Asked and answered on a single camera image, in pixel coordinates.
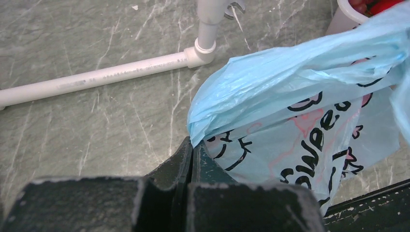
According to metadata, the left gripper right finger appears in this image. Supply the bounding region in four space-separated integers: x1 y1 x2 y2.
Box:
186 143 325 232

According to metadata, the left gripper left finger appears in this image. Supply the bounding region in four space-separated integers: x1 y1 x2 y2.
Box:
0 138 193 232

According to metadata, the light blue plastic bag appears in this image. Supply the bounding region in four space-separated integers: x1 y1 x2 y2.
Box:
187 0 410 214

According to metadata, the red fake apple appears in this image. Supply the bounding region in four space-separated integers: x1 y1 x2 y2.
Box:
365 0 404 17

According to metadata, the silver wrench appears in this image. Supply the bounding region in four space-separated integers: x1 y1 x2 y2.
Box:
224 0 246 20

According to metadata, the white plastic basket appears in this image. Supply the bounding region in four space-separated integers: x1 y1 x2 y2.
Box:
325 0 369 35

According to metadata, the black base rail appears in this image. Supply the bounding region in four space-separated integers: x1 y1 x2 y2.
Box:
323 179 410 232

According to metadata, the white pvc pipe frame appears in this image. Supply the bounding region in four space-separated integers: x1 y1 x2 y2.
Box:
0 0 246 110

